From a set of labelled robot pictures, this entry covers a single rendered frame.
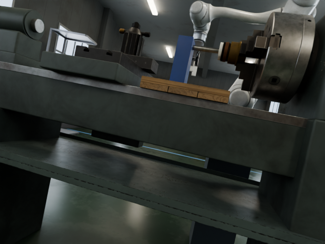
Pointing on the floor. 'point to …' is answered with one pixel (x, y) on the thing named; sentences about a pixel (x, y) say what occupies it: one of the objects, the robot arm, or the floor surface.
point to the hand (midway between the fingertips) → (192, 71)
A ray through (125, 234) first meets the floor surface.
